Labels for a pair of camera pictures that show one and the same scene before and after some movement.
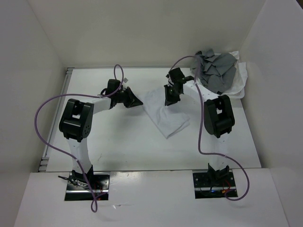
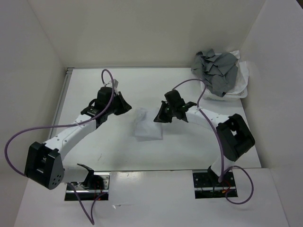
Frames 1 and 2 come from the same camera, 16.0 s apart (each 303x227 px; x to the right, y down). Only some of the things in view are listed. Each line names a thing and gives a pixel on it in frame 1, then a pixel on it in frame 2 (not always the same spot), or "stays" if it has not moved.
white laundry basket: (238, 91) stays
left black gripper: (132, 100) → (125, 107)
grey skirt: (217, 71) stays
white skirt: (168, 120) → (145, 128)
